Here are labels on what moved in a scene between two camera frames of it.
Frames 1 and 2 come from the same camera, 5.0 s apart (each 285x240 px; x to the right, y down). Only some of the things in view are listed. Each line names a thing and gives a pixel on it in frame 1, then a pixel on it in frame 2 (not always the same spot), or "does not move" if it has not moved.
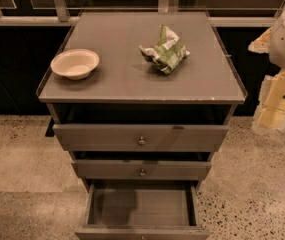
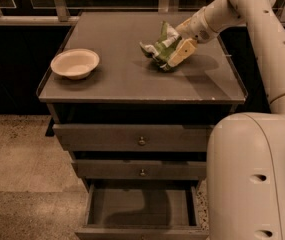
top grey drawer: [140, 138] does not move
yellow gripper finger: [280, 95] -> [186, 48]
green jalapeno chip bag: [169, 52] does not move
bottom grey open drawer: [142, 210] does not move
